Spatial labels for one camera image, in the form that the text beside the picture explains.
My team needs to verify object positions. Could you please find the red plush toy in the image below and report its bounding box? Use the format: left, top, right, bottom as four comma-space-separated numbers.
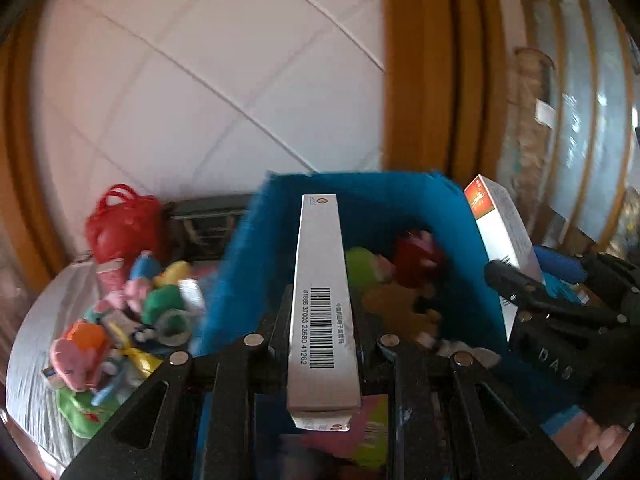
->
391, 230, 447, 289

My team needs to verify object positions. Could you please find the green plush toy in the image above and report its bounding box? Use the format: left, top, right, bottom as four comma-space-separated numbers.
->
345, 247, 396, 292

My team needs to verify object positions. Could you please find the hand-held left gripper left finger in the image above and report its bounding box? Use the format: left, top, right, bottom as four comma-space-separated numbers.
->
60, 282, 297, 480

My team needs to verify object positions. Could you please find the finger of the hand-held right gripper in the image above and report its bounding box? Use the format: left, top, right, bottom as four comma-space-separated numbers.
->
532, 246, 588, 285
483, 257, 619, 326

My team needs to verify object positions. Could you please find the pile of small plush toys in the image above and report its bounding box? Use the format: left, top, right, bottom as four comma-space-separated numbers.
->
42, 252, 208, 436

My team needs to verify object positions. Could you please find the wooden door frame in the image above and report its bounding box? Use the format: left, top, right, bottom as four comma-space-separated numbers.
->
380, 0, 516, 181

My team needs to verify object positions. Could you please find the wooden glass cabinet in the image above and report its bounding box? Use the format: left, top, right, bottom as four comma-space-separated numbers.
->
520, 0, 640, 261

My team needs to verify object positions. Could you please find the long white barcode box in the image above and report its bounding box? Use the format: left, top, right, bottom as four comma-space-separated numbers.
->
287, 194, 362, 432

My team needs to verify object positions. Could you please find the pastel pad packet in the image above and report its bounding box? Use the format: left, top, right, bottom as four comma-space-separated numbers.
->
295, 394, 390, 471

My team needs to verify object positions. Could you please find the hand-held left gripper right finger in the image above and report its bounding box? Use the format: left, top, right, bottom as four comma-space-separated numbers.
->
350, 304, 581, 480

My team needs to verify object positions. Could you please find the blue felt storage bin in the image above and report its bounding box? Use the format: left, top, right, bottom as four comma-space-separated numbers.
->
192, 170, 593, 480

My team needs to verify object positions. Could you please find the white box orange red label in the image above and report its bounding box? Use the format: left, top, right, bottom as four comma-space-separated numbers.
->
463, 175, 545, 346

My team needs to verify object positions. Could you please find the person's right hand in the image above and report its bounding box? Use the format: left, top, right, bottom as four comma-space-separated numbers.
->
570, 412, 636, 467

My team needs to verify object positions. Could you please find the red mesh bag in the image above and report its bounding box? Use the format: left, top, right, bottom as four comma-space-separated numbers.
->
85, 184, 167, 267

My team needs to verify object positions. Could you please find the dark grey case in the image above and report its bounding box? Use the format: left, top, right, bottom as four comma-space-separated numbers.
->
162, 194, 252, 263

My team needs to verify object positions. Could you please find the glass jar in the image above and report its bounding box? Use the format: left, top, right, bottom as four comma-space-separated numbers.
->
499, 47, 557, 201

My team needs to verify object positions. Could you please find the brown plush toy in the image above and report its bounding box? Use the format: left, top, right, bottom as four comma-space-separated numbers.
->
360, 284, 444, 347

